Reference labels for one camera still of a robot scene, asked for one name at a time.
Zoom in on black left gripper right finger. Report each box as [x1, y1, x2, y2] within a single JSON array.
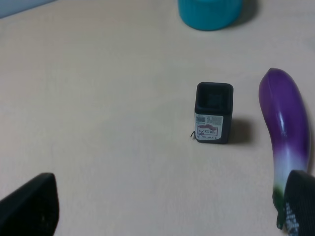
[[284, 170, 315, 236]]

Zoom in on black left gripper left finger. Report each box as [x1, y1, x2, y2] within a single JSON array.
[[0, 173, 60, 236]]

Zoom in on purple toy eggplant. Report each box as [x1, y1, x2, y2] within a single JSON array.
[[258, 68, 311, 230]]

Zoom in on small black square tin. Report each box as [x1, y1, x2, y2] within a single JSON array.
[[191, 82, 234, 144]]

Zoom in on teal saucepan with handle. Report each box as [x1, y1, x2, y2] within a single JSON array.
[[178, 0, 243, 31]]

